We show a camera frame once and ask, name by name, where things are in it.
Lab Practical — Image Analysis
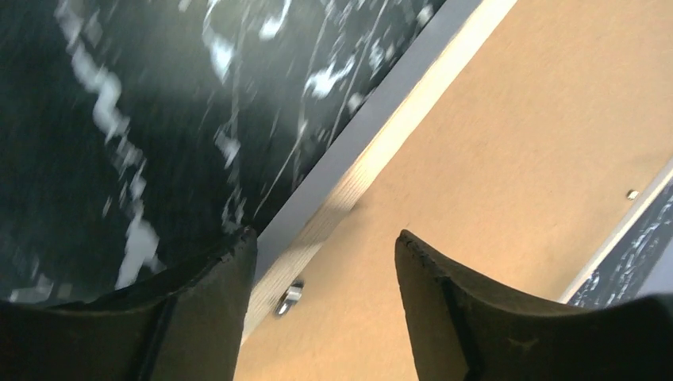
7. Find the brown cardboard backing board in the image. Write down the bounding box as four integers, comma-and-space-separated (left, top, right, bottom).
235, 1, 672, 380

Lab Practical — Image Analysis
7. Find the white wooden picture frame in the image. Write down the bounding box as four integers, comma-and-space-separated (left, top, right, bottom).
243, 1, 672, 337

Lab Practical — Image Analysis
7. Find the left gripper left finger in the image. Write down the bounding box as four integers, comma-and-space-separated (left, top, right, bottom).
1, 228, 257, 380

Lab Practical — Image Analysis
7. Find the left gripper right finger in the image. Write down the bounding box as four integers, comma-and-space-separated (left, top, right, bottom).
394, 230, 672, 380

